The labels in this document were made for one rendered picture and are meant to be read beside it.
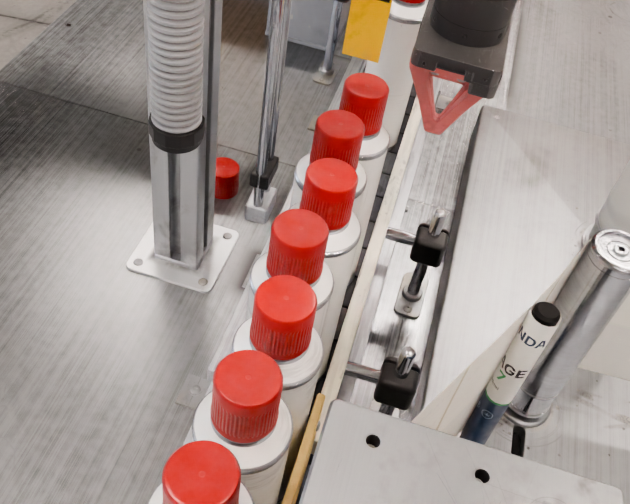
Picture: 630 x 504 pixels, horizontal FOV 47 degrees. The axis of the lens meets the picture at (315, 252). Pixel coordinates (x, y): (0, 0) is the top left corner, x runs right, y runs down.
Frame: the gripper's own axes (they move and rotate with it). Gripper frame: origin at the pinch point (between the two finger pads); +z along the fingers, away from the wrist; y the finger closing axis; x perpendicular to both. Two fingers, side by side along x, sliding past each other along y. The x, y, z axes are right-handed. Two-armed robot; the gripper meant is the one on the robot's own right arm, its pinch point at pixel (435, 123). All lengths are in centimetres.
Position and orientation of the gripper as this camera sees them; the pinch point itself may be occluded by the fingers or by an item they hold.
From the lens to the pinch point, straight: 63.0
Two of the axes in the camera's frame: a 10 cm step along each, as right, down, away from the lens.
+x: -9.6, -2.9, 0.8
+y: 2.6, -6.9, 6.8
